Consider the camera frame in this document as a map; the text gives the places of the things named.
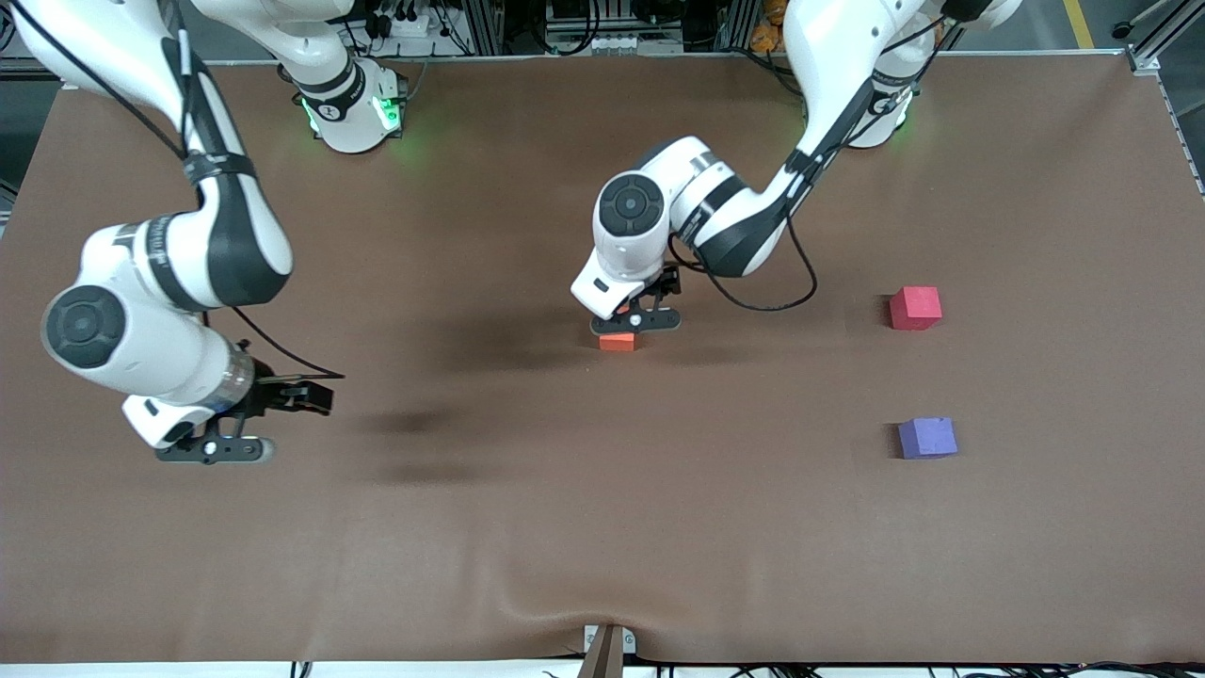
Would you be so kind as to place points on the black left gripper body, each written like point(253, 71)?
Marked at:
point(666, 282)

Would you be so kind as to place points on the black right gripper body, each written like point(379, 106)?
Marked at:
point(270, 396)

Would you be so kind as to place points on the orange foam block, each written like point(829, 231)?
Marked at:
point(617, 343)

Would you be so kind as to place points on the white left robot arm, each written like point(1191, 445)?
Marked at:
point(621, 259)

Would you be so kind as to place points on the brown table mat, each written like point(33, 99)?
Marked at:
point(565, 490)

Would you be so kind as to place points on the white terminal block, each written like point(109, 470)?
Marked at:
point(621, 44)

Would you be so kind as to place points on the red foam block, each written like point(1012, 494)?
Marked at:
point(915, 309)

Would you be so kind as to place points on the pile of orange packets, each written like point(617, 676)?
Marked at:
point(767, 38)

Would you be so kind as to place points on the purple foam block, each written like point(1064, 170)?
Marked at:
point(927, 439)

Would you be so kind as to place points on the white power strip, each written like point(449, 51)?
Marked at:
point(414, 26)

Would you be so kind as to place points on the aluminium frame profile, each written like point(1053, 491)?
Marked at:
point(485, 28)
point(739, 24)

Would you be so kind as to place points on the silver metal bracket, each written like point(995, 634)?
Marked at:
point(629, 642)

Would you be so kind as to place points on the aluminium corner frame rail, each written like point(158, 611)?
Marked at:
point(1167, 38)

